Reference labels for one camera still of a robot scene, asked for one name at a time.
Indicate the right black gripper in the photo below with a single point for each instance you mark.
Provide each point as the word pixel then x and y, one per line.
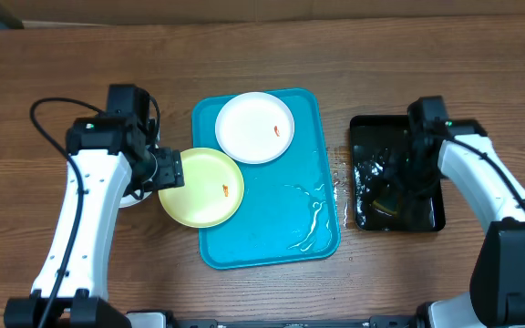
pixel 405 170

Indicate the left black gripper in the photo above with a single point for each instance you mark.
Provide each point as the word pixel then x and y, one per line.
pixel 173 172

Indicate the white plate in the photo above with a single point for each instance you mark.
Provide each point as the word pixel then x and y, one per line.
pixel 129 200
pixel 255 128

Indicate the yellow green sponge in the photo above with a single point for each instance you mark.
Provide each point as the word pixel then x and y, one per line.
pixel 386 203

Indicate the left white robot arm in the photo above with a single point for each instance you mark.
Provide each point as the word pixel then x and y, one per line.
pixel 112 163

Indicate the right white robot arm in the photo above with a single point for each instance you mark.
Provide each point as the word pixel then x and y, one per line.
pixel 462 152

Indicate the black water tray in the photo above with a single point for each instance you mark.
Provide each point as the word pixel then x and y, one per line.
pixel 371 139

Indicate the teal plastic tray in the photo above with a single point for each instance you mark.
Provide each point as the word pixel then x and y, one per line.
pixel 288 210

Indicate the white plate top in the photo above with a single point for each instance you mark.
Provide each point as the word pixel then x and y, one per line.
pixel 255 128

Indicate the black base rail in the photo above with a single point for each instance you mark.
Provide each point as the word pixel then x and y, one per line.
pixel 290 323

